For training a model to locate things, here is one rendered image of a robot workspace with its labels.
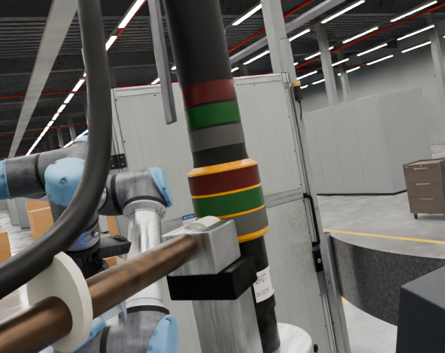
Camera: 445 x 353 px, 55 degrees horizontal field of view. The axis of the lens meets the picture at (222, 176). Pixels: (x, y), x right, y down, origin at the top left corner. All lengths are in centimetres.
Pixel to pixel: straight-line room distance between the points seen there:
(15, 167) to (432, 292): 84
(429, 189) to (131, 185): 631
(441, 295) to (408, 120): 973
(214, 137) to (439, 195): 691
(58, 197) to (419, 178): 676
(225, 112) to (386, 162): 982
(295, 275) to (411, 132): 835
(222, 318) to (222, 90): 13
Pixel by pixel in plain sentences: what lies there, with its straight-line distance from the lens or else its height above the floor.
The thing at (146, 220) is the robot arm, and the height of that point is 146.
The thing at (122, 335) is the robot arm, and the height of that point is 126.
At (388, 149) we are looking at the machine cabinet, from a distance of 1005.
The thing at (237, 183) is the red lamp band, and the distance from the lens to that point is 24.
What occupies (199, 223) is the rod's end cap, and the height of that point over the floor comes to 156.
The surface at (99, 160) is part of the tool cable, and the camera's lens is 17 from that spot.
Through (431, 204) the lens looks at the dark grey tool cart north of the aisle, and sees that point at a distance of 723.
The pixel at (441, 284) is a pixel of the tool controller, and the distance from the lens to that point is 102.
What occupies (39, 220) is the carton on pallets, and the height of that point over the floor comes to 107.
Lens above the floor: 159
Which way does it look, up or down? 3 degrees down
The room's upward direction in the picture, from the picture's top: 11 degrees counter-clockwise
